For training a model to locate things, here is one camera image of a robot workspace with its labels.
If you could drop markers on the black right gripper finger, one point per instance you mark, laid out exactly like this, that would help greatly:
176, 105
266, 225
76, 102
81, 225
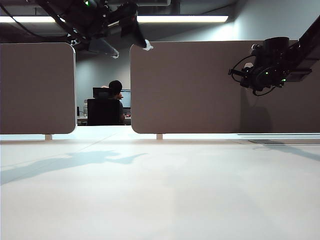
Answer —
238, 72
243, 83

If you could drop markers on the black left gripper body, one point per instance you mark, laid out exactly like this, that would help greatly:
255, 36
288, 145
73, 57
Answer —
110, 15

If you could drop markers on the left gripper finger clear tape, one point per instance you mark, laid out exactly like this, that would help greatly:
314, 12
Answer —
133, 31
102, 47

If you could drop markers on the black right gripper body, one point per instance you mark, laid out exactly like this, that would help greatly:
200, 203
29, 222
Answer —
270, 67

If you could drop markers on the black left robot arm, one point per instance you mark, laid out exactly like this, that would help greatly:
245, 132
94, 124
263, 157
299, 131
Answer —
62, 12

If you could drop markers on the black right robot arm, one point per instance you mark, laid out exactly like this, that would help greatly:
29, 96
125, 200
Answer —
308, 37

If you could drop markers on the seated person, dark hair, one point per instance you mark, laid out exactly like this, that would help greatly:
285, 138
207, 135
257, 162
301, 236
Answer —
115, 87

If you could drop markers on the right grey divider panel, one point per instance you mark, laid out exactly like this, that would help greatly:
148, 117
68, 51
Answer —
190, 87

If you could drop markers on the grey divider panel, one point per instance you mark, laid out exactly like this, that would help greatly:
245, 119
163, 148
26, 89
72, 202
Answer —
37, 87
190, 87

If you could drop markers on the long ceiling light strip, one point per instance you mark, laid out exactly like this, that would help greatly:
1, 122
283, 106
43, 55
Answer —
187, 19

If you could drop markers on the computer monitor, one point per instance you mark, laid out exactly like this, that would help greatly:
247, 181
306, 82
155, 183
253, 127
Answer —
126, 98

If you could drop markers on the black office chair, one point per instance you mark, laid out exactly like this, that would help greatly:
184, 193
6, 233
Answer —
102, 111

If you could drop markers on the left grey divider panel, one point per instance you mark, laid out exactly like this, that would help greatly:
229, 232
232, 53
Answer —
37, 87

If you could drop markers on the white divider support post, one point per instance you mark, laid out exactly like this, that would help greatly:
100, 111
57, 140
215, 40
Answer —
48, 137
159, 136

